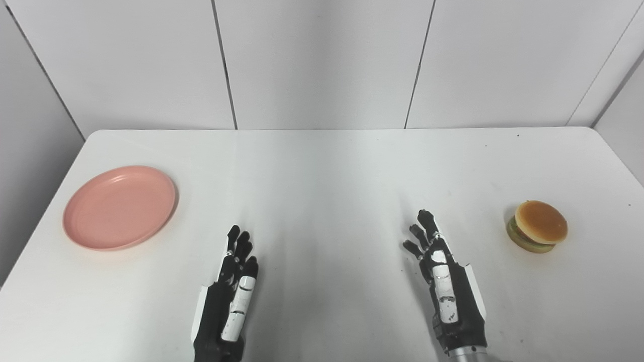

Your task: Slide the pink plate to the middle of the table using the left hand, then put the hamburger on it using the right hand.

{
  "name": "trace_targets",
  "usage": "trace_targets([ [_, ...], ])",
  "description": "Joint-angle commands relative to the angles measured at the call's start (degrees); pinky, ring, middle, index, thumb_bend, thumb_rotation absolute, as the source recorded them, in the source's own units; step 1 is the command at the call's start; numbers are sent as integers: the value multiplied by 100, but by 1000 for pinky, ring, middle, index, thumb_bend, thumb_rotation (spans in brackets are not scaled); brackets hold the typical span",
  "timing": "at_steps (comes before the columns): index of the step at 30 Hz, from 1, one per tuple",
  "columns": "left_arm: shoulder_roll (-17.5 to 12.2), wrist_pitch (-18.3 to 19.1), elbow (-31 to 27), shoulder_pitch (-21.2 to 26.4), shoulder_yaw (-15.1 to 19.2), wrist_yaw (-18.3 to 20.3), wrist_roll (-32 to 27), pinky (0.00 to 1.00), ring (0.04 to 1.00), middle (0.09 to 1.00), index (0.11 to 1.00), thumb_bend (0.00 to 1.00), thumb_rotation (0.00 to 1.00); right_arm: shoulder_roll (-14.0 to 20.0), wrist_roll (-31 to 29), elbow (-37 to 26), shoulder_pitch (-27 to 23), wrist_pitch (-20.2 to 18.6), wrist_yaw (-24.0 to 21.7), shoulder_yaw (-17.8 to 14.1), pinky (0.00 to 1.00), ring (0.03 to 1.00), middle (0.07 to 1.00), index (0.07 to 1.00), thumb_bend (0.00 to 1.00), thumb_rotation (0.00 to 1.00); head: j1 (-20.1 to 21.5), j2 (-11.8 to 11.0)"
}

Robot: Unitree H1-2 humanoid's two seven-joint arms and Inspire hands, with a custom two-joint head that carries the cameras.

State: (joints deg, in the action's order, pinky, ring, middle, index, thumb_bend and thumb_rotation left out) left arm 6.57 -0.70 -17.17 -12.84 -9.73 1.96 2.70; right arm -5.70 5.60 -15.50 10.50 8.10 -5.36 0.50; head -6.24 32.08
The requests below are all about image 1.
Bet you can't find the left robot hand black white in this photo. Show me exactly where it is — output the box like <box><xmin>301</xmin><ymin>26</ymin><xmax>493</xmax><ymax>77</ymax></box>
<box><xmin>191</xmin><ymin>225</ymin><xmax>259</xmax><ymax>362</ymax></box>

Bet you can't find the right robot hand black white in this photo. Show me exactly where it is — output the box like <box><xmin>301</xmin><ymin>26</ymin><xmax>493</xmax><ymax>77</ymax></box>
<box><xmin>402</xmin><ymin>209</ymin><xmax>488</xmax><ymax>357</ymax></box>

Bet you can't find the toy hamburger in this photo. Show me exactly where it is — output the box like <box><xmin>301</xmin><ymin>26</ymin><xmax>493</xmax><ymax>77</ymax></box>
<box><xmin>506</xmin><ymin>200</ymin><xmax>569</xmax><ymax>254</ymax></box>

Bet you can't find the pink round plate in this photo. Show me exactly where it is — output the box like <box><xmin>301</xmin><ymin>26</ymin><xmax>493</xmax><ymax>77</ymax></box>
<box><xmin>63</xmin><ymin>165</ymin><xmax>178</xmax><ymax>251</ymax></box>

